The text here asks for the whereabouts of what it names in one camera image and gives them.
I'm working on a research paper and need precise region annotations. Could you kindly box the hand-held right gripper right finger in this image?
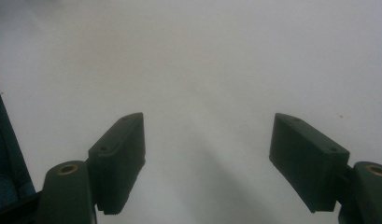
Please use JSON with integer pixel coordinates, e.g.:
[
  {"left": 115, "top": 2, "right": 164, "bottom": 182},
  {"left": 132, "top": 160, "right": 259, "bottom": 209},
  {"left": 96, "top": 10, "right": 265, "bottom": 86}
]
[{"left": 268, "top": 112, "right": 382, "bottom": 224}]

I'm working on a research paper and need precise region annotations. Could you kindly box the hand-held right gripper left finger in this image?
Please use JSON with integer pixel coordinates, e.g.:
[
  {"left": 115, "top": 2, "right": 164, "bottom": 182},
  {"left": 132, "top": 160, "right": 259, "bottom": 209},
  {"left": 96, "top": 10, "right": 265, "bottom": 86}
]
[{"left": 35, "top": 112, "right": 147, "bottom": 224}]

